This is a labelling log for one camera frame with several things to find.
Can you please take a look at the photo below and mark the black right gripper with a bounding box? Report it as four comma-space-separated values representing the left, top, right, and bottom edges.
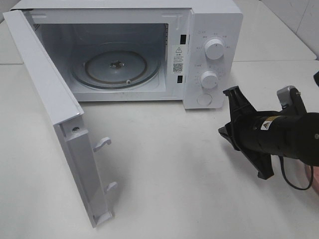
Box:
218, 86, 274, 180

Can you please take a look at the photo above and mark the round white door button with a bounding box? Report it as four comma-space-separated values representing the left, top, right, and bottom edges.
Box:
197, 94, 212, 106

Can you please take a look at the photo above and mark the pink round plate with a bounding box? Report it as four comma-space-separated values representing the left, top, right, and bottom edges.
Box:
305, 166, 319, 195

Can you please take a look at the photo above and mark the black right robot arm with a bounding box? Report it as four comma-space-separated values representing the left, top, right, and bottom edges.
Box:
218, 86, 319, 180

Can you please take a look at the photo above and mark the lower white timer knob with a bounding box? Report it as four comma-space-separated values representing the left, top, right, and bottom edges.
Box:
200, 71, 219, 89

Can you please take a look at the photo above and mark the upper white power knob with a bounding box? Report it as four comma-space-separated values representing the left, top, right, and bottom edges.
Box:
204, 37, 224, 60

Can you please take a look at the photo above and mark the white microwave oven body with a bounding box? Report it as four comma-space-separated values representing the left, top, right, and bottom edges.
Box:
9, 0, 243, 109

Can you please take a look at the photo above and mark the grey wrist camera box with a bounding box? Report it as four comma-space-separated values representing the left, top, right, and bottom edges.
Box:
277, 85, 300, 109

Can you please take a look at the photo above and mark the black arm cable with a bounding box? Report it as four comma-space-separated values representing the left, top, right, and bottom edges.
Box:
278, 155, 314, 192

